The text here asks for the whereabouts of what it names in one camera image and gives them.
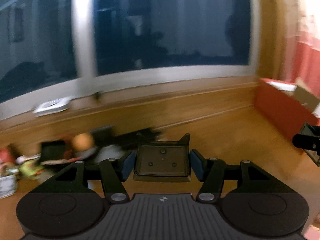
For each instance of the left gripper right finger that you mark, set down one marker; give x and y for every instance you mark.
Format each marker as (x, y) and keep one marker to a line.
(210, 172)

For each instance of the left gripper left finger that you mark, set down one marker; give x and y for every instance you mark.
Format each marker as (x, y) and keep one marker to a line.
(114, 172)

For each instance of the black yellow-lens sunglasses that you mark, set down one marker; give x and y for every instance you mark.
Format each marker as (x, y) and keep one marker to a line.
(309, 129)

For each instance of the black plastic tray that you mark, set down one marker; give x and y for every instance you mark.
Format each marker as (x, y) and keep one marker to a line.
(163, 161)

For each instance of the red cardboard shoe box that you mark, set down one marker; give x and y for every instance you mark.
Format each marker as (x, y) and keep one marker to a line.
(283, 111)

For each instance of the orange ball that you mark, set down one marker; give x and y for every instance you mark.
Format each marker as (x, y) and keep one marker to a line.
(82, 142)

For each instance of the black box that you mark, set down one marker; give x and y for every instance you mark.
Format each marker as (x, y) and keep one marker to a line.
(52, 150)

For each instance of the yellow green toy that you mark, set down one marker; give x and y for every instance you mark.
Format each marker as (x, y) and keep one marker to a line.
(31, 169)

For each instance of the white box on sill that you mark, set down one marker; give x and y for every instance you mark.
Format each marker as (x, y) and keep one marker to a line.
(52, 107)

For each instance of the grey plastic block toy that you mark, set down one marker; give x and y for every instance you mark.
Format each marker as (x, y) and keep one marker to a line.
(8, 186)

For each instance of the red toy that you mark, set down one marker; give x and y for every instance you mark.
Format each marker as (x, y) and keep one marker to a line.
(5, 156)

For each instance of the red and white curtain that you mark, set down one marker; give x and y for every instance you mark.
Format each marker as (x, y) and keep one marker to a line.
(306, 56)

